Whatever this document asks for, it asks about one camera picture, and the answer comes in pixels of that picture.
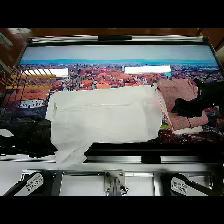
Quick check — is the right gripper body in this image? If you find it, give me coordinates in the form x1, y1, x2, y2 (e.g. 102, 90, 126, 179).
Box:
171, 96, 205, 119

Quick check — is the white T-shirt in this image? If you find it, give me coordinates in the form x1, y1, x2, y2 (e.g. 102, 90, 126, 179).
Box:
45, 84, 164, 166

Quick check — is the pink garment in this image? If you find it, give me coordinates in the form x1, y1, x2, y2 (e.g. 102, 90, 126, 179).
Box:
156, 77, 210, 135

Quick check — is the silver frame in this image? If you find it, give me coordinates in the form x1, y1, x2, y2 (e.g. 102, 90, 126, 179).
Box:
0, 152, 224, 197

